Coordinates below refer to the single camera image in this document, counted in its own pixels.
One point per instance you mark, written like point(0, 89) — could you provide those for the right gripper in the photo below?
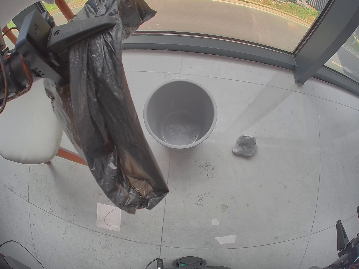
point(350, 253)

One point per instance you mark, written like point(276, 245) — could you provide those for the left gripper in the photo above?
point(33, 52)

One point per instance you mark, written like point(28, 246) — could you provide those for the black plastic bag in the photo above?
point(106, 108)

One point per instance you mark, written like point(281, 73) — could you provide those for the white trash bin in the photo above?
point(157, 94)

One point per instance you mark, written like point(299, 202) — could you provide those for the white cushioned wooden chair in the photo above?
point(25, 133)

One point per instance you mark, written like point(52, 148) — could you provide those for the crumpled white paper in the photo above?
point(244, 146)

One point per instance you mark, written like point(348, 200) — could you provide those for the window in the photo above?
point(224, 18)

